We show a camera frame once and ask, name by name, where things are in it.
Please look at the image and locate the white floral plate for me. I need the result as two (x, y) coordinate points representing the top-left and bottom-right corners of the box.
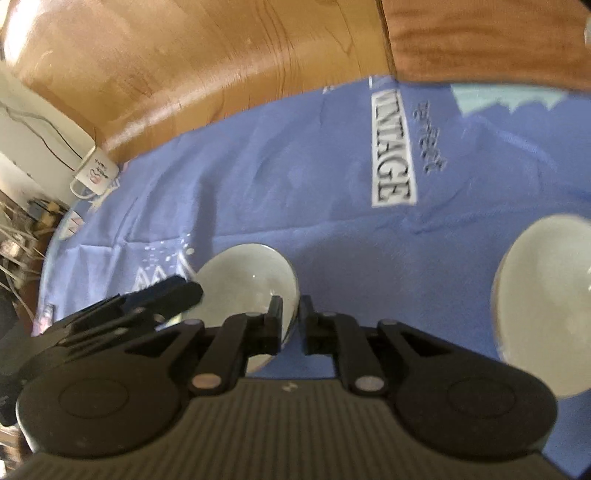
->
(491, 214), (591, 400)

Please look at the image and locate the blue printed tablecloth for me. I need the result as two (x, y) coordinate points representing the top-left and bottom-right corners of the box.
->
(31, 75), (591, 480)

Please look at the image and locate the white printed mug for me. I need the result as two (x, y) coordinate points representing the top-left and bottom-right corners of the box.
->
(69, 146), (123, 202)

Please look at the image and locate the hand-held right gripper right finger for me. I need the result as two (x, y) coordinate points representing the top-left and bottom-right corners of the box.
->
(300, 295), (463, 396)

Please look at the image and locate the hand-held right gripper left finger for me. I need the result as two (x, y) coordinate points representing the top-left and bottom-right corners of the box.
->
(124, 295), (284, 396)

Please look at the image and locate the white floral bowl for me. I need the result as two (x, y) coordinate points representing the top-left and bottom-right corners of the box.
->
(177, 243), (301, 375)

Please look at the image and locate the brown leather cushion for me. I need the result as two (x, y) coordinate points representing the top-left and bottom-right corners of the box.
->
(379, 0), (591, 91)

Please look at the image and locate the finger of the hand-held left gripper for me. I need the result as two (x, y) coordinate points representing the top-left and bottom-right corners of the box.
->
(118, 275), (204, 325)

